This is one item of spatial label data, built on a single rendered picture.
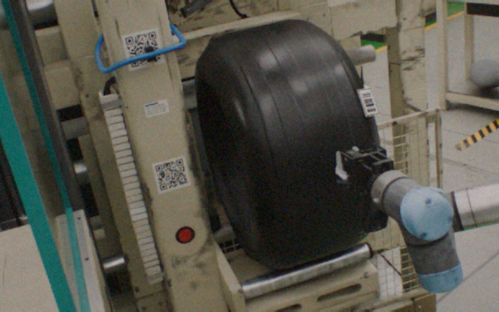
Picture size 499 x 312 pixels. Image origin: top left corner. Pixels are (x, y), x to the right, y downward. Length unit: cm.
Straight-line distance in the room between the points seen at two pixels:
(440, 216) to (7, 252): 75
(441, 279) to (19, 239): 75
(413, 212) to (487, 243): 230
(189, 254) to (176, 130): 31
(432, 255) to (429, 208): 10
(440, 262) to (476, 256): 213
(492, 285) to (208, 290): 169
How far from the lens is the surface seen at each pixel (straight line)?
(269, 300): 167
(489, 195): 126
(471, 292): 307
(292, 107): 139
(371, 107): 146
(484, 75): 464
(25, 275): 122
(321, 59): 146
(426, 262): 116
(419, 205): 109
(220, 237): 186
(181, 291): 167
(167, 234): 158
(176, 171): 152
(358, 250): 170
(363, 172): 126
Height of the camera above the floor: 187
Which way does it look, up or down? 25 degrees down
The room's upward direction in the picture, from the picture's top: 10 degrees counter-clockwise
